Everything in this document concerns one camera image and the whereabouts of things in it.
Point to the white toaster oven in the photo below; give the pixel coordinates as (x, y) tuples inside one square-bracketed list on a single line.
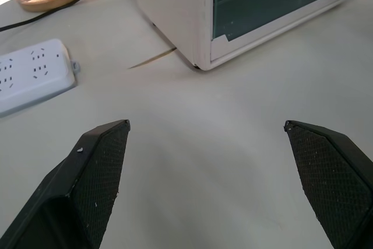
[(175, 13)]

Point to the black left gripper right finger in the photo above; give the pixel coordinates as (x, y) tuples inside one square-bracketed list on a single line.
[(329, 179)]

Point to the white power strip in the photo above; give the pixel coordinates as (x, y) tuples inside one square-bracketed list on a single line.
[(32, 77)]

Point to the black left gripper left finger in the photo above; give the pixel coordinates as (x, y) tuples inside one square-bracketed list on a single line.
[(87, 179)]

